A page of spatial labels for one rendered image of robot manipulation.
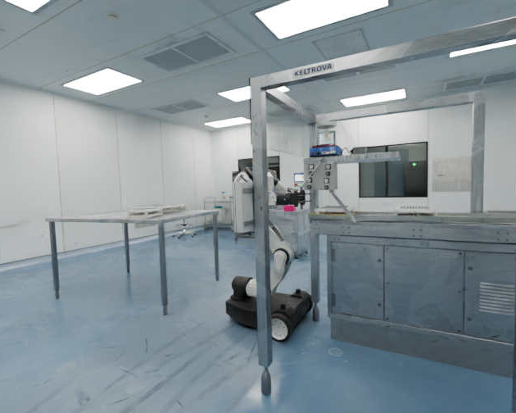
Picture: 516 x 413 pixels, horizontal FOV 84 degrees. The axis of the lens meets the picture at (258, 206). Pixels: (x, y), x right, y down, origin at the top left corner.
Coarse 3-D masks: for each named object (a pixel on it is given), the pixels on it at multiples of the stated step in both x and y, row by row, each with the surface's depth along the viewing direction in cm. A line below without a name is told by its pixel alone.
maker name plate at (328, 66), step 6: (312, 66) 135; (318, 66) 134; (324, 66) 133; (330, 66) 131; (294, 72) 139; (300, 72) 138; (306, 72) 137; (312, 72) 135; (318, 72) 134; (294, 78) 140
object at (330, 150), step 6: (330, 144) 204; (312, 150) 209; (318, 150) 207; (324, 150) 205; (330, 150) 203; (336, 150) 201; (312, 156) 209; (318, 156) 207; (324, 156) 205; (330, 156) 204
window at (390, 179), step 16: (400, 144) 625; (416, 144) 611; (416, 160) 613; (368, 176) 662; (384, 176) 645; (400, 176) 630; (416, 176) 615; (368, 192) 665; (384, 192) 648; (400, 192) 632; (416, 192) 617
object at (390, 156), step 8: (384, 152) 183; (392, 152) 180; (304, 160) 207; (312, 160) 205; (328, 160) 199; (336, 160) 197; (344, 160) 194; (352, 160) 192; (360, 160) 202; (368, 160) 204; (376, 160) 205; (384, 160) 207; (392, 160) 209; (400, 160) 211
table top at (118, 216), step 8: (64, 216) 322; (72, 216) 319; (80, 216) 315; (88, 216) 312; (96, 216) 310; (104, 216) 307; (112, 216) 304; (120, 216) 301; (152, 216) 290; (160, 216) 288; (168, 216) 286; (176, 216) 283; (184, 216) 290; (192, 216) 304
